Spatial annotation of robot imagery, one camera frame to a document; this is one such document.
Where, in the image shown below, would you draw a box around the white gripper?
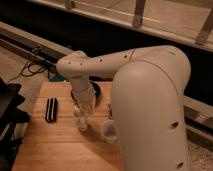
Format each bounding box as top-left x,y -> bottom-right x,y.
72,84 -> 96,115

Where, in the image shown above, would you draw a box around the small clear plastic bottle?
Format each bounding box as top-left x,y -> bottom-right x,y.
74,106 -> 88,132

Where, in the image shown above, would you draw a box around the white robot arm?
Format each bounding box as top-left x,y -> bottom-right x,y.
56,45 -> 191,171

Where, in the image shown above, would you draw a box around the dark round bowl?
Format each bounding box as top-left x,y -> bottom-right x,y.
71,82 -> 101,106

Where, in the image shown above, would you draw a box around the blue object on floor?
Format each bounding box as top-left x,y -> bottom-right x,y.
49,75 -> 66,82

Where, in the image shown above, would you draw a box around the red blue snack packet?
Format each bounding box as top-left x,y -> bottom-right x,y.
107,103 -> 113,119

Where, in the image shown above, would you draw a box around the clear plastic cup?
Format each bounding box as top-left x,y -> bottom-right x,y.
101,120 -> 117,143

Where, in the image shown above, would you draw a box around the black chair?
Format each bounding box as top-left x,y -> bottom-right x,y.
0,77 -> 30,171

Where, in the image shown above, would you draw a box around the floor cables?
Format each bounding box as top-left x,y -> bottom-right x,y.
7,45 -> 53,84

